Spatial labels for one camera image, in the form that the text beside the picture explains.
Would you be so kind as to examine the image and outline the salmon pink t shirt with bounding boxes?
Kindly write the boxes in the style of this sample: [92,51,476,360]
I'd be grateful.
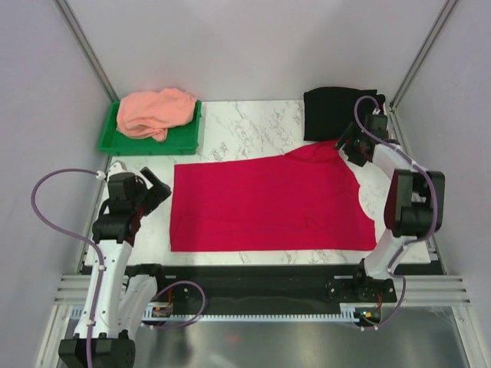
[116,88,197,142]

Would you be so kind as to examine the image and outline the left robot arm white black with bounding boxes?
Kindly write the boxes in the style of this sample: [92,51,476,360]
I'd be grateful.
[58,162,171,367]

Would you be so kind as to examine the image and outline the aluminium frame post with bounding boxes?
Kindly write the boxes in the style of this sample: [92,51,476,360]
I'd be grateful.
[53,0,119,102]
[389,0,460,110]

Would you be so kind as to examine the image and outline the folded black t shirt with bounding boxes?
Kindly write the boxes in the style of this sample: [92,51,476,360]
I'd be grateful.
[303,87,386,142]

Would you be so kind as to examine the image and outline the right aluminium frame post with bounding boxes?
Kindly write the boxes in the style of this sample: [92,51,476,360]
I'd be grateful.
[389,0,460,110]

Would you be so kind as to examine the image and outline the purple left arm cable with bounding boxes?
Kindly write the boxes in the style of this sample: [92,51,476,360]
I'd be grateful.
[30,168,108,368]

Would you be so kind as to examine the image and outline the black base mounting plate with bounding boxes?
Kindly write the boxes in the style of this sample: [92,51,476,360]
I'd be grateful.
[125,264,397,315]

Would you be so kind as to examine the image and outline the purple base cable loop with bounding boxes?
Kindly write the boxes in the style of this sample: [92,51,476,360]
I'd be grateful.
[141,280,207,330]

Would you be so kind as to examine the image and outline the green plastic tray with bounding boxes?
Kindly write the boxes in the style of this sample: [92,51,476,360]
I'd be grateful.
[98,100,202,156]

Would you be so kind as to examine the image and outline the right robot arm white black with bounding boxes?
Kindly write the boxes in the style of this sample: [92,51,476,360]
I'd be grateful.
[335,114,445,302]

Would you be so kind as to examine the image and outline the grey slotted cable duct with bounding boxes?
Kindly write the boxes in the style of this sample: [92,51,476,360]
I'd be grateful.
[142,305,382,324]

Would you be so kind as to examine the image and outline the left aluminium frame post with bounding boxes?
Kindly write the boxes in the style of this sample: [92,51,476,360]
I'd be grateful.
[53,0,119,102]

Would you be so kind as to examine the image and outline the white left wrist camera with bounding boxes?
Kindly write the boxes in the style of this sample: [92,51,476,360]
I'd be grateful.
[95,160,128,182]

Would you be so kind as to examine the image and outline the crimson red t shirt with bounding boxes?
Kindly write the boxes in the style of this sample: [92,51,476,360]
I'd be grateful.
[170,141,377,252]

